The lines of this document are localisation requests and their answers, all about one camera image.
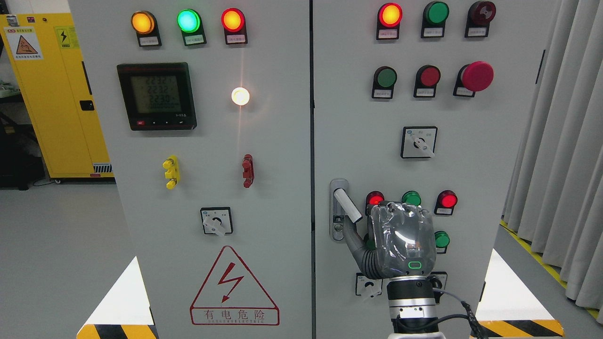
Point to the grey curtain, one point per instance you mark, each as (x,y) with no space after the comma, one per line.
(556,192)

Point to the yellow terminal connector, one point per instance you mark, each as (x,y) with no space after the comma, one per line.
(171,165)

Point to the orange indicator lamp top left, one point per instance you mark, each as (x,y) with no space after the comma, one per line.
(147,30)

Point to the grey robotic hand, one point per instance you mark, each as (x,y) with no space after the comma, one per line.
(404,242)

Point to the green indicator lamp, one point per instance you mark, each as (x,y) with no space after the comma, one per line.
(191,26)
(434,20)

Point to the green lamp middle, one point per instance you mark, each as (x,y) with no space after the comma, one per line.
(411,197)

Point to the green indicator lamp top right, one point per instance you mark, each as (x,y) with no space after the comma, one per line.
(434,20)

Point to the left door selector switch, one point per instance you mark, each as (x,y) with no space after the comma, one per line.
(217,220)

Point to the grey electrical cabinet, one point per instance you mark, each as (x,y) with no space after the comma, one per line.
(309,67)

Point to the red emergency stop button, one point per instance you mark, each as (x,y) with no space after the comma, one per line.
(473,78)

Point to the white knob selector switch bottom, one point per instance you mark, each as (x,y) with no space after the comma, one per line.
(367,288)

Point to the red push button upper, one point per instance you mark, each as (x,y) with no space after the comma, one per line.
(426,80)

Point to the right door upper selector switch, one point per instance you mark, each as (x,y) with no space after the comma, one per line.
(418,142)

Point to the door selector switch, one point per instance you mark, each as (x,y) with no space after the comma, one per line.
(217,220)
(418,142)

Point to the white lit indicator lamp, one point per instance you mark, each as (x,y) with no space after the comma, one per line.
(240,96)

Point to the silver cabinet door handle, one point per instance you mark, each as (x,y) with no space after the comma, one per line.
(342,209)

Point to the dark red buzzer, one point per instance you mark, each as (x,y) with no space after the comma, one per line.
(479,17)

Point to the red electric hazard warning sticker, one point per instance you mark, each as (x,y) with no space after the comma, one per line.
(232,295)

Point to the red indicator lamp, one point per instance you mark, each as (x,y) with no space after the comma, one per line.
(234,24)
(388,21)

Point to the green push button lower left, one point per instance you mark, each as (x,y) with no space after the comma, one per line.
(369,241)

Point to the red lit lamp middle left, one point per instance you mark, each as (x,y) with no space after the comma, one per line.
(373,199)

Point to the black digital power meter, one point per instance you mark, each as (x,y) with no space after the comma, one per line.
(157,96)

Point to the green push button upper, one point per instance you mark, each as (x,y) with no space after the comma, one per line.
(384,80)

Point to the red lit lamp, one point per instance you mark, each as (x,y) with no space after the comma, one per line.
(373,199)
(445,203)

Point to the black knob selector switch bottom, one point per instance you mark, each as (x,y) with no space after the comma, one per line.
(438,281)

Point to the green push button lower right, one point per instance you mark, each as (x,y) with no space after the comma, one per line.
(442,241)

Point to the green push button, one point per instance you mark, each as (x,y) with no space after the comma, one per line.
(384,80)
(442,241)
(369,241)

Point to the green indicator lamp top left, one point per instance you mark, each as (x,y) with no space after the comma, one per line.
(191,26)

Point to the red lit lamp middle right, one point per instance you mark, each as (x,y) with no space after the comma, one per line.
(445,203)

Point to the red terminal connector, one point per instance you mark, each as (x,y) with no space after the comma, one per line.
(248,171)

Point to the red indicator lamp top left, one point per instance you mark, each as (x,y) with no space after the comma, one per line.
(234,24)

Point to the red indicator lamp top right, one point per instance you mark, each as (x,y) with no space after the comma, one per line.
(388,21)

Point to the yellow safety cabinet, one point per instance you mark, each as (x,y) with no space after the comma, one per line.
(45,54)

